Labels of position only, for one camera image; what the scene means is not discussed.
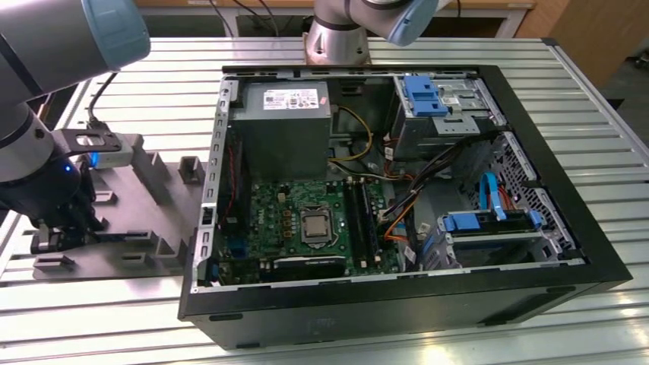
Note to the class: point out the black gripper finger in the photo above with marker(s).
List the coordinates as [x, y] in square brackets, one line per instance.
[71, 235]

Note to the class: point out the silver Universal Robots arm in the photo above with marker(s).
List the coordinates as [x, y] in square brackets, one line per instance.
[335, 42]

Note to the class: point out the black RAM slot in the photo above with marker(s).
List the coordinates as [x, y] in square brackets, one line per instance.
[365, 228]
[351, 228]

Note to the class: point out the RAM slot white latches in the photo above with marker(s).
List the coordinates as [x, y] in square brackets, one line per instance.
[358, 228]

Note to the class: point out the grey parts rack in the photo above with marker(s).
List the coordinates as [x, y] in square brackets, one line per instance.
[142, 213]

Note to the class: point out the blue board connector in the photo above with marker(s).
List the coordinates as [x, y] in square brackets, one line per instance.
[237, 247]

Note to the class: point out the green motherboard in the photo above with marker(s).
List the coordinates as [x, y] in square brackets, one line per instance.
[274, 201]

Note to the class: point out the black graphics card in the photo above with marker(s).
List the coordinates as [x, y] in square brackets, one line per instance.
[305, 266]

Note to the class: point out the grey power supply unit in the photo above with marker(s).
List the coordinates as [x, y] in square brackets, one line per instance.
[285, 144]

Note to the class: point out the CPU socket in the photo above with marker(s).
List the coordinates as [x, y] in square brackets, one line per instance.
[315, 209]

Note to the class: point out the silver CPU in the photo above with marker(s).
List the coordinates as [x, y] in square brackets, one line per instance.
[317, 227]

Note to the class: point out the black open PC case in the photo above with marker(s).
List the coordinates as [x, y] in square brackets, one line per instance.
[355, 323]

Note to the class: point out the white board connector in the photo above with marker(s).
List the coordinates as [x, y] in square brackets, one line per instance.
[384, 217]

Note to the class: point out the hard disk in blue carrier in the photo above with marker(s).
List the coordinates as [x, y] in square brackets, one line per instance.
[459, 222]

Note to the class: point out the blue drive bay latch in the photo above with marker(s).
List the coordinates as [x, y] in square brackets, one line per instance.
[422, 95]

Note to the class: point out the metal drive cage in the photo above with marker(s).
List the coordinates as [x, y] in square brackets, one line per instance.
[456, 125]

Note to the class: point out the metal disk bay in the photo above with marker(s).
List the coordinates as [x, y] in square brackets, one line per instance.
[499, 238]

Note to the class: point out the white framed desk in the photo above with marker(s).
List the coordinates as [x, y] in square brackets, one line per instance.
[510, 23]

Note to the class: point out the brown wooden cabinet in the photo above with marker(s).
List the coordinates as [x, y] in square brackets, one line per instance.
[599, 30]

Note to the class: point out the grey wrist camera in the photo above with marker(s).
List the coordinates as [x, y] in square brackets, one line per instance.
[119, 156]

